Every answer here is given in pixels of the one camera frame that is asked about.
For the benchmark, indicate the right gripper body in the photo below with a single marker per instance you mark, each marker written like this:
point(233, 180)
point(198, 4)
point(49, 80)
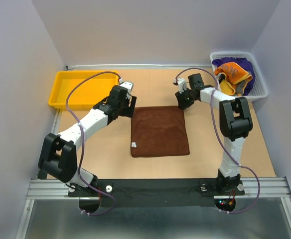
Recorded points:
point(185, 98)

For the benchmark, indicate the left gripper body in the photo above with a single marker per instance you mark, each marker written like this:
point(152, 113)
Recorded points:
point(125, 110)

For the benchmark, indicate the brown towel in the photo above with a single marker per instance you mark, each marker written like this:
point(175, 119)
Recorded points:
point(158, 132)

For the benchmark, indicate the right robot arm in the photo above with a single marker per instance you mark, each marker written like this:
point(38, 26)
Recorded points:
point(231, 120)

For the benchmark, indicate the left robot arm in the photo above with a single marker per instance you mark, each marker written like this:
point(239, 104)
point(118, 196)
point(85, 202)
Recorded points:
point(58, 156)

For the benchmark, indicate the yellow plastic tray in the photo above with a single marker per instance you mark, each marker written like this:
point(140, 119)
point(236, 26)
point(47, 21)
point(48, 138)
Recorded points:
point(86, 95)

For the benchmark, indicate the yellow towel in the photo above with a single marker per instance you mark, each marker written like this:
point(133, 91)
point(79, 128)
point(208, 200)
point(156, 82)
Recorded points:
point(227, 88)

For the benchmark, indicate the grey towel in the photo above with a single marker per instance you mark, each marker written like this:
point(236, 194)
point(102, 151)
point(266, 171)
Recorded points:
point(243, 88)

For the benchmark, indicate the orange towel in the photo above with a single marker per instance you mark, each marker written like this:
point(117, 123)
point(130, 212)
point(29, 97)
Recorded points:
point(234, 72)

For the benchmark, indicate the purple towel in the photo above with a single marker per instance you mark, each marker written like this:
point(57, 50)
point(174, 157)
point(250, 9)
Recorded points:
point(243, 62)

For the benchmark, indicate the white plastic basket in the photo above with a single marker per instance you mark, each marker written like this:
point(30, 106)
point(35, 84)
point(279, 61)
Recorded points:
point(259, 89)

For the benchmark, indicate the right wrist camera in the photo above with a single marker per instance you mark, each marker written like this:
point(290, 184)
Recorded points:
point(181, 83)

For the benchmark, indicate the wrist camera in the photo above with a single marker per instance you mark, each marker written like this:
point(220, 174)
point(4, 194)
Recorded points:
point(126, 84)
point(181, 83)

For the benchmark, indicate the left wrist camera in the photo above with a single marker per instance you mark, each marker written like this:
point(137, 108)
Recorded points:
point(126, 84)

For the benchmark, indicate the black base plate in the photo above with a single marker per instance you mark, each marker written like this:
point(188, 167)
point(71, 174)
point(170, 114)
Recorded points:
point(135, 193)

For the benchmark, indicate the aluminium frame rail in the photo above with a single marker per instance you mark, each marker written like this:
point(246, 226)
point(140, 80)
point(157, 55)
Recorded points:
point(55, 190)

